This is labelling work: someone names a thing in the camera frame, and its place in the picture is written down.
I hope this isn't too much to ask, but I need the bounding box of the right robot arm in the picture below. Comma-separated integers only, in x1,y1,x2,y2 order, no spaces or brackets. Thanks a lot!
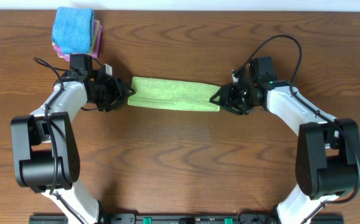
209,79,360,223

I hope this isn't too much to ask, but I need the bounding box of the right black cable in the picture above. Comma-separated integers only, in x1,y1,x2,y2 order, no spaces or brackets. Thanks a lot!
234,34,360,224

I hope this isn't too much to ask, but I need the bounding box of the yellow-green folded cloth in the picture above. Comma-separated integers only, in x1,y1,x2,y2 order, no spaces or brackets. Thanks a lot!
52,21,101,57

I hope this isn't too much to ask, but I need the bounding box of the blue folded cloth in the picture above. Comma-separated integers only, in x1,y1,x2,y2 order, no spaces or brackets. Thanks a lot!
52,7,94,54

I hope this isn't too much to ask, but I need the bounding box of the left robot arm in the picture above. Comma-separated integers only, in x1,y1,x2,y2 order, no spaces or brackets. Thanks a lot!
11,69,136,223

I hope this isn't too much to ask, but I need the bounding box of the green microfiber cloth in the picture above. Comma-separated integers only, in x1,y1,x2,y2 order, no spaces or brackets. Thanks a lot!
128,77,220,112

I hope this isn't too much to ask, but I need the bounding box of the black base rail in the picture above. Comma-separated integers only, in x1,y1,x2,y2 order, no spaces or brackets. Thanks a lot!
29,213,345,224

